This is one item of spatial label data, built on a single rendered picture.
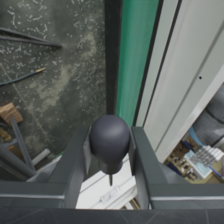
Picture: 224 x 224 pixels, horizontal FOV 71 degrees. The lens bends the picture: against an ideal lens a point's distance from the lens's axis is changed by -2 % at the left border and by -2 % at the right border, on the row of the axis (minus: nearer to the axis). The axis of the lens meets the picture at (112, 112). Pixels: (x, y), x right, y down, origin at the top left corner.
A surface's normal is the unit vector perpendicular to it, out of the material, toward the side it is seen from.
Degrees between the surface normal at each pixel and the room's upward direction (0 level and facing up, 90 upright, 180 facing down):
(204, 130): 88
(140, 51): 0
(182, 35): 90
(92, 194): 90
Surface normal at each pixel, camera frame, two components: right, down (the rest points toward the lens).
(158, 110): -0.82, 0.46
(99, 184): 0.00, -0.60
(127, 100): 0.57, 0.66
